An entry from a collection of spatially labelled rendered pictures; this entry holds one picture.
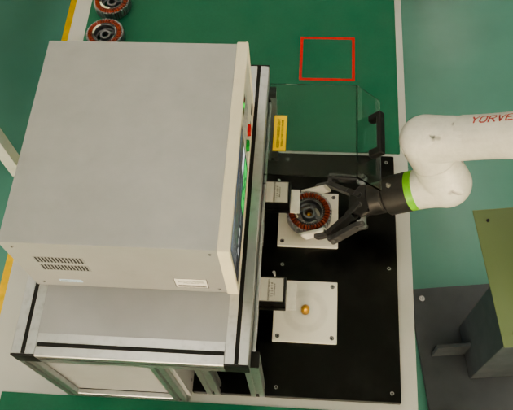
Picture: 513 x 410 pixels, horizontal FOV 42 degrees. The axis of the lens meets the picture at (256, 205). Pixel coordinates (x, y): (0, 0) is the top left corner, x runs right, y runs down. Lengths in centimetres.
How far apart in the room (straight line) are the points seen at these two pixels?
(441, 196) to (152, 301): 65
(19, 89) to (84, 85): 183
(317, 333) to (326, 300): 8
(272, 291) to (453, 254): 122
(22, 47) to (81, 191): 213
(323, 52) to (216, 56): 78
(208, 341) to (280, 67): 99
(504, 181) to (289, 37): 112
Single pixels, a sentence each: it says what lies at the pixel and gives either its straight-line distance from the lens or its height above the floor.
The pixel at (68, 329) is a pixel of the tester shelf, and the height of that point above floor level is 111.
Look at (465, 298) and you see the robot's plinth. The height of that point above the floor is 2.
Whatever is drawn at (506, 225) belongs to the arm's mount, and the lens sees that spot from 182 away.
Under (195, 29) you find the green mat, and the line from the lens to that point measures 212.
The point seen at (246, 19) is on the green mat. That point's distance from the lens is 213.
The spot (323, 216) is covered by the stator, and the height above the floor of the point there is 83.
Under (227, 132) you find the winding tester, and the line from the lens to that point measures 120.
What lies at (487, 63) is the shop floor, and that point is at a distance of 308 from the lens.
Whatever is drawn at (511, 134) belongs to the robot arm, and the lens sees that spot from 135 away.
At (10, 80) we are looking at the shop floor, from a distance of 318.
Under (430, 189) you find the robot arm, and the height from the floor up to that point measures 102.
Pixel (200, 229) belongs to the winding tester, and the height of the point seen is 132.
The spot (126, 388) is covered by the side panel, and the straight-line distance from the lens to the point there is 160.
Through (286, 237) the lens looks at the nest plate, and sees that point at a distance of 169.
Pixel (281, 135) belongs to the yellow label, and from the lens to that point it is 150.
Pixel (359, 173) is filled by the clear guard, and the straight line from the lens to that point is 146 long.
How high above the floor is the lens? 232
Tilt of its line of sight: 63 degrees down
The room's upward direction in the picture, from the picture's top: 6 degrees counter-clockwise
